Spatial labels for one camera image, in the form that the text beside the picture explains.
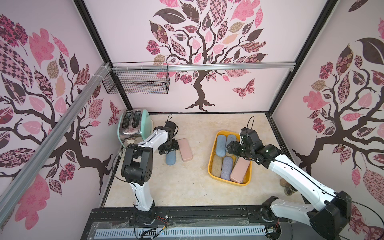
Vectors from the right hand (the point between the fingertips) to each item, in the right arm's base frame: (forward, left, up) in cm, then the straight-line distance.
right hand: (230, 146), depth 79 cm
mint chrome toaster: (+17, +57, 0) cm, 59 cm away
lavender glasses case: (-6, +1, -15) cm, 16 cm away
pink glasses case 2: (-8, -6, -13) cm, 17 cm away
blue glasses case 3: (+13, -4, -11) cm, 18 cm away
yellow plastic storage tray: (-13, -10, -16) cm, 23 cm away
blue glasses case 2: (+8, +3, -11) cm, 14 cm away
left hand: (+5, +35, -15) cm, 39 cm away
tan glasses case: (-4, +6, -15) cm, 17 cm away
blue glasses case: (+2, +35, -16) cm, 38 cm away
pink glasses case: (+8, +26, -15) cm, 31 cm away
